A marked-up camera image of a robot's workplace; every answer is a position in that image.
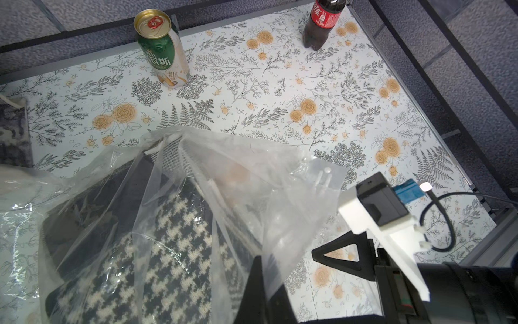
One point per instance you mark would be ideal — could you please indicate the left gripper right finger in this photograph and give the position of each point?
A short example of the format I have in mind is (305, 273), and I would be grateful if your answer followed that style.
(279, 310)

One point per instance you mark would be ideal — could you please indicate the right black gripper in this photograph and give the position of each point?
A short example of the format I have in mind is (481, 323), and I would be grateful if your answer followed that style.
(458, 294)

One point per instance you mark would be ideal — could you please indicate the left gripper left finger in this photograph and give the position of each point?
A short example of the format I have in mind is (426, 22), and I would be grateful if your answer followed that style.
(253, 307)

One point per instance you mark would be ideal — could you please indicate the clear plastic vacuum bag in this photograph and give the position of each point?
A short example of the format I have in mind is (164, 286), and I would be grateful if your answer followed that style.
(283, 194)

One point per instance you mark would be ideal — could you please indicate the black white houndstooth scarf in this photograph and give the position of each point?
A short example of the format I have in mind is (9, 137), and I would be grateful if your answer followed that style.
(136, 247)

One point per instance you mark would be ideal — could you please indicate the cream canvas tote bag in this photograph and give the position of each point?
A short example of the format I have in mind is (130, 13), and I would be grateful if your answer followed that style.
(15, 140)

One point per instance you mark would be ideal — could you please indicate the green beverage can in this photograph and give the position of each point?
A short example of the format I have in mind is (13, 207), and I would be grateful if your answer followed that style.
(160, 42)

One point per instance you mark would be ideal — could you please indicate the cola bottle red cap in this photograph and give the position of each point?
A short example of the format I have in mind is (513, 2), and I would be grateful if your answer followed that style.
(324, 15)

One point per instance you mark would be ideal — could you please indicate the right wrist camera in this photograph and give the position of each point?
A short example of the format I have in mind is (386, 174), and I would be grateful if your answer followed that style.
(375, 206)

